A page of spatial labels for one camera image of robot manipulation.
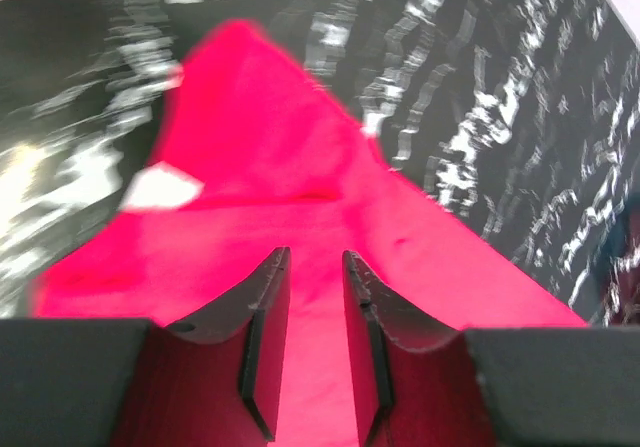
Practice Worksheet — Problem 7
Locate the black marbled table mat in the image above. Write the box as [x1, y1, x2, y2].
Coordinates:
[1, 0, 639, 325]

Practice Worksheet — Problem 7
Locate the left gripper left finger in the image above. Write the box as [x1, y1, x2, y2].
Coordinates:
[112, 247, 291, 446]

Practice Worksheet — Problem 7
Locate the red t-shirt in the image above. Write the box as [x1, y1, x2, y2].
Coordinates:
[35, 20, 582, 446]

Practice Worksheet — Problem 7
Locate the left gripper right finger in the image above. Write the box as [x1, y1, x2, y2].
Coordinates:
[342, 251, 497, 446]

